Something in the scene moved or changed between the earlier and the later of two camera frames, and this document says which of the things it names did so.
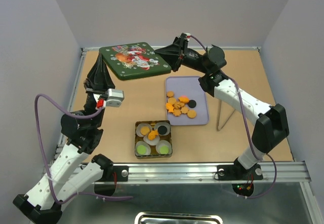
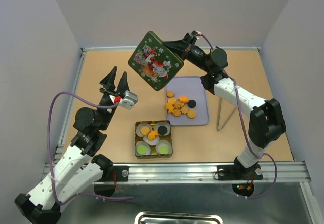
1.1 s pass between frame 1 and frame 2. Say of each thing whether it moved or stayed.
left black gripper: moved
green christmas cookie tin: stayed
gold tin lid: moved
